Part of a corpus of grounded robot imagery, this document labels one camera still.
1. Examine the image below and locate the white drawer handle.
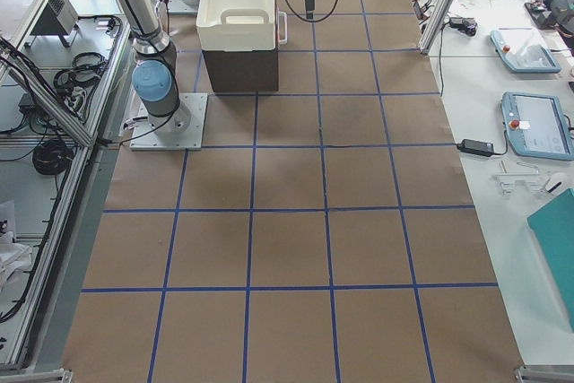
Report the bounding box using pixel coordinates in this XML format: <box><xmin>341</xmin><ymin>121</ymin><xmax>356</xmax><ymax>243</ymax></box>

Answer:
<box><xmin>277</xmin><ymin>11</ymin><xmax>288</xmax><ymax>46</ymax></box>

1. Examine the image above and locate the brown wooden drawer box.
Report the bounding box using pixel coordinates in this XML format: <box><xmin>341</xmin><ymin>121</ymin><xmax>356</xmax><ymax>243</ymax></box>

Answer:
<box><xmin>203</xmin><ymin>48</ymin><xmax>279</xmax><ymax>93</ymax></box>

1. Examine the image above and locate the white plastic tray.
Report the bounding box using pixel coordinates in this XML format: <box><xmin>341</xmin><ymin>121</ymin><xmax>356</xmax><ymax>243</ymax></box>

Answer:
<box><xmin>196</xmin><ymin>0</ymin><xmax>276</xmax><ymax>52</ymax></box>

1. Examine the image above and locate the upper teach pendant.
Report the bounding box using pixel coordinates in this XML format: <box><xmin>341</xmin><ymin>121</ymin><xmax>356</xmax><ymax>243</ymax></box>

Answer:
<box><xmin>490</xmin><ymin>28</ymin><xmax>561</xmax><ymax>74</ymax></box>

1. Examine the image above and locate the teach pendant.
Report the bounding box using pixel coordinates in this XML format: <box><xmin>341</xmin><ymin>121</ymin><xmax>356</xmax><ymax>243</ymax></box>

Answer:
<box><xmin>490</xmin><ymin>28</ymin><xmax>561</xmax><ymax>74</ymax></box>
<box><xmin>500</xmin><ymin>91</ymin><xmax>573</xmax><ymax>161</ymax></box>

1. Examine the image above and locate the black power adapter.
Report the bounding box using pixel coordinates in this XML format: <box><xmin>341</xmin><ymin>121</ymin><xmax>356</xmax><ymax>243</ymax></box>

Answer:
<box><xmin>457</xmin><ymin>139</ymin><xmax>495</xmax><ymax>157</ymax></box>

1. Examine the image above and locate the brown paper table mat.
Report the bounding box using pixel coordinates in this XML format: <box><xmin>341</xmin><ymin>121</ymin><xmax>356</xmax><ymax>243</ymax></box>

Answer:
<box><xmin>63</xmin><ymin>0</ymin><xmax>521</xmax><ymax>382</ymax></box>

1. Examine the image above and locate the grey electronics box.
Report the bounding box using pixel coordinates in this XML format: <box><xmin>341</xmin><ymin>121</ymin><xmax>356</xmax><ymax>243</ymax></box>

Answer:
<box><xmin>30</xmin><ymin>0</ymin><xmax>79</xmax><ymax>48</ymax></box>

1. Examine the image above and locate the lower teach pendant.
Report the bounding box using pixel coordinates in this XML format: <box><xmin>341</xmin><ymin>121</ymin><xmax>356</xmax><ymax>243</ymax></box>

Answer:
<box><xmin>500</xmin><ymin>91</ymin><xmax>573</xmax><ymax>161</ymax></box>

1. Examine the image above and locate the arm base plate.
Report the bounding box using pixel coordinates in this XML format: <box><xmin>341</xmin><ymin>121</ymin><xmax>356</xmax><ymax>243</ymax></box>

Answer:
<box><xmin>128</xmin><ymin>92</ymin><xmax>209</xmax><ymax>151</ymax></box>

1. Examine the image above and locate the clear acrylic bracket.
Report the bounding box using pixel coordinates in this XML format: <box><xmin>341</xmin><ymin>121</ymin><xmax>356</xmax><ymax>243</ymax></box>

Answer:
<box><xmin>493</xmin><ymin>161</ymin><xmax>550</xmax><ymax>196</ymax></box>

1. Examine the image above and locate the black cable coil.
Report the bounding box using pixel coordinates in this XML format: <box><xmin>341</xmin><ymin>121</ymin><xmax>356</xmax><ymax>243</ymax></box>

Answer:
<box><xmin>31</xmin><ymin>138</ymin><xmax>74</xmax><ymax>178</ymax></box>

